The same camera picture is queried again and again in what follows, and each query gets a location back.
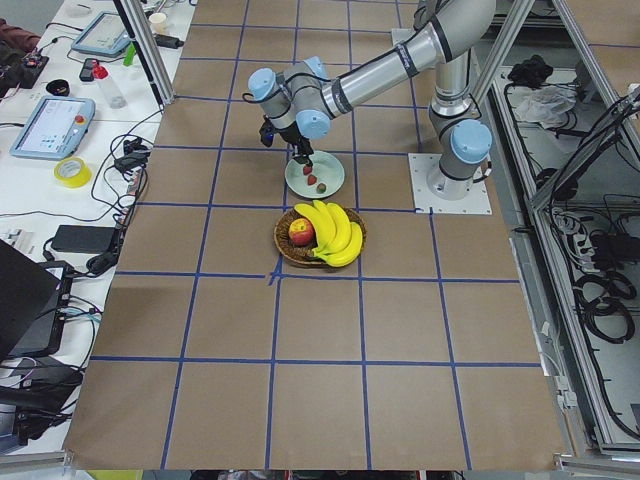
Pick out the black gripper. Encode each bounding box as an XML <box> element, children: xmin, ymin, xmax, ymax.
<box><xmin>259</xmin><ymin>115</ymin><xmax>314</xmax><ymax>167</ymax></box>

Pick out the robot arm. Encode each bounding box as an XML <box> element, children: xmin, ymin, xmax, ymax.
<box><xmin>243</xmin><ymin>1</ymin><xmax>496</xmax><ymax>167</ymax></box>

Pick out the light green plate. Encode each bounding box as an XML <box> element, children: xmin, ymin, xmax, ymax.
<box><xmin>284</xmin><ymin>151</ymin><xmax>345</xmax><ymax>199</ymax></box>

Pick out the red yellow apple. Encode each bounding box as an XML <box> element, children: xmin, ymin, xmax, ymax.
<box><xmin>288</xmin><ymin>217</ymin><xmax>315</xmax><ymax>247</ymax></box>

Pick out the brown wicker basket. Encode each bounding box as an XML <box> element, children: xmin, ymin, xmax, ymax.
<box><xmin>273</xmin><ymin>207</ymin><xmax>366</xmax><ymax>268</ymax></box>

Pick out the yellow banana bunch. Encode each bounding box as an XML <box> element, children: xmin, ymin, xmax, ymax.
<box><xmin>294</xmin><ymin>200</ymin><xmax>365</xmax><ymax>268</ymax></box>

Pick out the black power adapter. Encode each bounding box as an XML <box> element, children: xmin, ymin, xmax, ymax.
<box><xmin>154</xmin><ymin>34</ymin><xmax>184</xmax><ymax>49</ymax></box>

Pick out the white paper cup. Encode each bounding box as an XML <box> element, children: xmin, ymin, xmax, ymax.
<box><xmin>148</xmin><ymin>12</ymin><xmax>168</xmax><ymax>35</ymax></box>

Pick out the clear bottle red cap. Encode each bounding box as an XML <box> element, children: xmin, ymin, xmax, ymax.
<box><xmin>92</xmin><ymin>61</ymin><xmax>127</xmax><ymax>109</ymax></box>

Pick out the black phone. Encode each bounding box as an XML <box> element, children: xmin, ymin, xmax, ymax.
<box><xmin>79</xmin><ymin>58</ymin><xmax>99</xmax><ymax>83</ymax></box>

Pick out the blue teach pendant far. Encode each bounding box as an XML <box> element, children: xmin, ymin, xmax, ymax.
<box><xmin>71</xmin><ymin>11</ymin><xmax>130</xmax><ymax>58</ymax></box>

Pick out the blue teach pendant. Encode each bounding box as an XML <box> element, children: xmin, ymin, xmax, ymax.
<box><xmin>10</xmin><ymin>96</ymin><xmax>96</xmax><ymax>161</ymax></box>
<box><xmin>71</xmin><ymin>11</ymin><xmax>130</xmax><ymax>58</ymax></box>

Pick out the yellow tape roll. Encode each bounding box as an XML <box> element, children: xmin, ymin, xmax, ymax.
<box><xmin>54</xmin><ymin>157</ymin><xmax>92</xmax><ymax>188</ymax></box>

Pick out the white crumpled cloth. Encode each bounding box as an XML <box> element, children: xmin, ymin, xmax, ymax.
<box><xmin>514</xmin><ymin>85</ymin><xmax>576</xmax><ymax>129</ymax></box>

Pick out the blue teach pendant near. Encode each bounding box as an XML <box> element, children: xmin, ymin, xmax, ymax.
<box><xmin>10</xmin><ymin>96</ymin><xmax>96</xmax><ymax>161</ymax></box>

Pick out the black power brick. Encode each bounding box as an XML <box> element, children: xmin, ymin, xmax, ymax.
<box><xmin>51</xmin><ymin>225</ymin><xmax>116</xmax><ymax>254</ymax></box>

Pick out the black laptop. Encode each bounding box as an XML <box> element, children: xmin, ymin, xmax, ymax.
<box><xmin>1</xmin><ymin>242</ymin><xmax>72</xmax><ymax>360</ymax></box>

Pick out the aluminium frame post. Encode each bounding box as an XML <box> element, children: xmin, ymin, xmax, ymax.
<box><xmin>113</xmin><ymin>0</ymin><xmax>175</xmax><ymax>107</ymax></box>

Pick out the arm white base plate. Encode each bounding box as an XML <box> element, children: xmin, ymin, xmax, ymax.
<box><xmin>408</xmin><ymin>153</ymin><xmax>492</xmax><ymax>215</ymax></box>

